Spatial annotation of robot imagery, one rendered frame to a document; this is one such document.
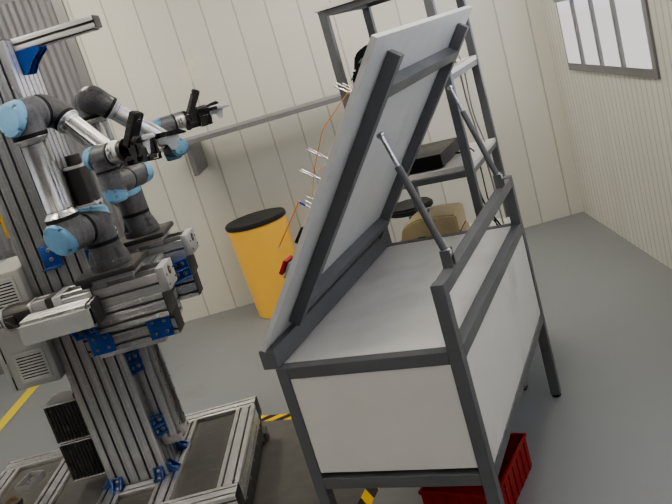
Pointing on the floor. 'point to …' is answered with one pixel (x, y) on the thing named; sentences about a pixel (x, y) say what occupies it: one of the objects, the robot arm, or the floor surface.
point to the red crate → (517, 463)
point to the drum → (262, 254)
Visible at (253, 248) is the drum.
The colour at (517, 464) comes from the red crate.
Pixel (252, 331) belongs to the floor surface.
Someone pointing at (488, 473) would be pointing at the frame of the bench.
